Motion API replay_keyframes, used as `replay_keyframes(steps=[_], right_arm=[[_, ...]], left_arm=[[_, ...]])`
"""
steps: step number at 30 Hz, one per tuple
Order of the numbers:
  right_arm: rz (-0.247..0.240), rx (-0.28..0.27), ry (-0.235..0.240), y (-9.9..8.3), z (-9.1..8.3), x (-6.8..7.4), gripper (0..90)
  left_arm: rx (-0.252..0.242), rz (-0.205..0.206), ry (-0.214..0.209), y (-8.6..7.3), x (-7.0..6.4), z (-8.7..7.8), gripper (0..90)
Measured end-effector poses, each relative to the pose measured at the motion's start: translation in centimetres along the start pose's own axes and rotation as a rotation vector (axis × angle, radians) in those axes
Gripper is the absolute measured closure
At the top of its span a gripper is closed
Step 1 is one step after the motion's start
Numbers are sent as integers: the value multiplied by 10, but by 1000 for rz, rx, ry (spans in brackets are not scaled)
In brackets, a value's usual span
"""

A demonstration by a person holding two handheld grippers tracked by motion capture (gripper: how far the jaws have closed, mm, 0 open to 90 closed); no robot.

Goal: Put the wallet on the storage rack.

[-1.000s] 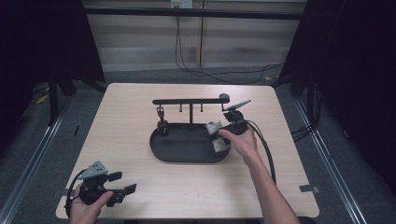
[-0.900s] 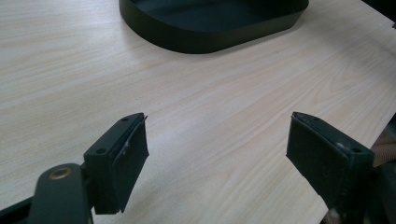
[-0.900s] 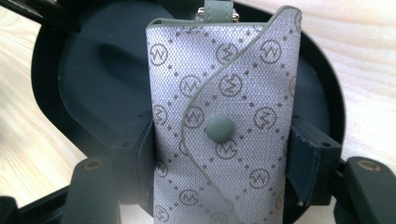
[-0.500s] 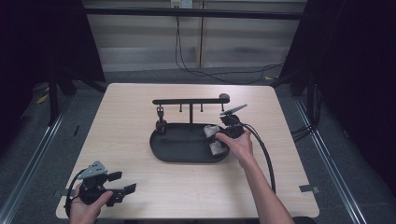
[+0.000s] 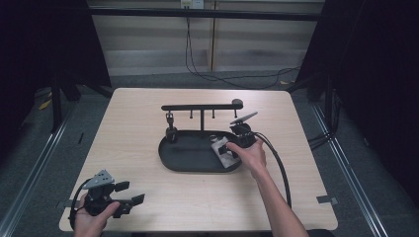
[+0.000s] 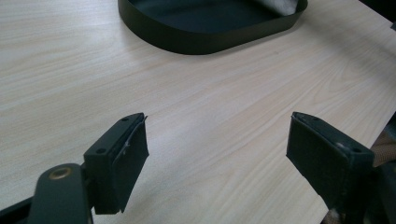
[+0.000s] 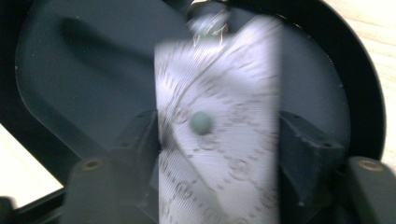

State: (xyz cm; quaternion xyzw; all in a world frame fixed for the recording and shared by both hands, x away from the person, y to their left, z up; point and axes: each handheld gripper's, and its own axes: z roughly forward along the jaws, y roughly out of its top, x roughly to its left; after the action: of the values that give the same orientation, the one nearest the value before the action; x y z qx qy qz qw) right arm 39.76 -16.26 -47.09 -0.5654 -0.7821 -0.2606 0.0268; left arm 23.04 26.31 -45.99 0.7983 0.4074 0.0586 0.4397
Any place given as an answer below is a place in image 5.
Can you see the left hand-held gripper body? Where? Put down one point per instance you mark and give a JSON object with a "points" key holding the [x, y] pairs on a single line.
{"points": [[99, 200]]}

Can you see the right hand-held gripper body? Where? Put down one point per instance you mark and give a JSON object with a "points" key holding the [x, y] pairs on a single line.
{"points": [[243, 135]]}

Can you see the black key holder stand tray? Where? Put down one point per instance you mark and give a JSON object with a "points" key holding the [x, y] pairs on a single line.
{"points": [[194, 154]]}

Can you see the black car key fob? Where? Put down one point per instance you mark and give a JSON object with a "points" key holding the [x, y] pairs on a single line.
{"points": [[171, 131]]}

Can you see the person's left hand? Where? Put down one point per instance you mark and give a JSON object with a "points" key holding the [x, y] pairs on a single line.
{"points": [[89, 223]]}

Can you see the person's right hand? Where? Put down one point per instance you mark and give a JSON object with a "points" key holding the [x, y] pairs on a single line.
{"points": [[253, 159]]}

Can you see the grey tape piece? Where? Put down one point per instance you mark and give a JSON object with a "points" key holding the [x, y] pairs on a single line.
{"points": [[67, 204], [327, 199]]}

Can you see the black stand leg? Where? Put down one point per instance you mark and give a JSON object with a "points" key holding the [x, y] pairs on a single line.
{"points": [[56, 105]]}

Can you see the yellow scrap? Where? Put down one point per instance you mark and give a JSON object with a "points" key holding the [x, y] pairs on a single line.
{"points": [[45, 104]]}

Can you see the black horizontal metal bar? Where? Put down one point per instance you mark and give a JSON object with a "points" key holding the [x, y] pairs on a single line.
{"points": [[204, 14]]}

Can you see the black curtain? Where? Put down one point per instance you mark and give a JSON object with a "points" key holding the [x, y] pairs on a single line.
{"points": [[375, 82], [42, 42]]}

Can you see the metal floor rail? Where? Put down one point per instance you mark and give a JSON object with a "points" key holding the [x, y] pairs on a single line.
{"points": [[31, 177], [349, 164]]}

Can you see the white wall outlet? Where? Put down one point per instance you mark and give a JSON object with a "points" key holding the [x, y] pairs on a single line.
{"points": [[192, 4]]}

